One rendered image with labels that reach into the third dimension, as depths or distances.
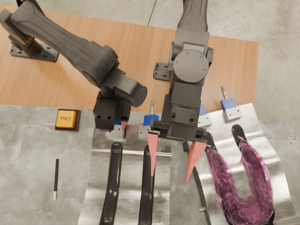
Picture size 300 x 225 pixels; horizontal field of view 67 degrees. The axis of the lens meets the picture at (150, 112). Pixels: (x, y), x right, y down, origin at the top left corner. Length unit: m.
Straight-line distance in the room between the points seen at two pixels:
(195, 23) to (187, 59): 0.13
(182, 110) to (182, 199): 0.53
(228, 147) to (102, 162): 0.42
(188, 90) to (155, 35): 0.67
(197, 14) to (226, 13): 1.65
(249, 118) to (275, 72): 1.19
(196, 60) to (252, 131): 0.52
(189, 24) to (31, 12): 0.35
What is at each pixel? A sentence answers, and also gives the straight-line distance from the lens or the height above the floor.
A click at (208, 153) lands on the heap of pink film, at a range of 0.77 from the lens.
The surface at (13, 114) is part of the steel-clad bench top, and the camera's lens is 1.01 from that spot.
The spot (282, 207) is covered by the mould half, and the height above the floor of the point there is 0.87.
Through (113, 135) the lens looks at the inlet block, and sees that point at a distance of 0.70.
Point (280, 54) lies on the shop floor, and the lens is 2.11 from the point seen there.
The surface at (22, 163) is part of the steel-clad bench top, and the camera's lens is 0.96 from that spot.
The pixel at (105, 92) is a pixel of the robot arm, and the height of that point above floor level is 1.08.
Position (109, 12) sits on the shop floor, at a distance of 2.13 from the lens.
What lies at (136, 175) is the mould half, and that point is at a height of 0.88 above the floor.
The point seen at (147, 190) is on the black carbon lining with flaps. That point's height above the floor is 0.88.
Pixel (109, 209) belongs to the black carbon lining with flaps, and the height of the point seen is 0.90.
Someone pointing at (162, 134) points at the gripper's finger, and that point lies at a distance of 0.45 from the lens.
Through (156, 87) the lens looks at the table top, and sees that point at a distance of 0.89.
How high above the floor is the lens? 1.62
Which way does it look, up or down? 75 degrees down
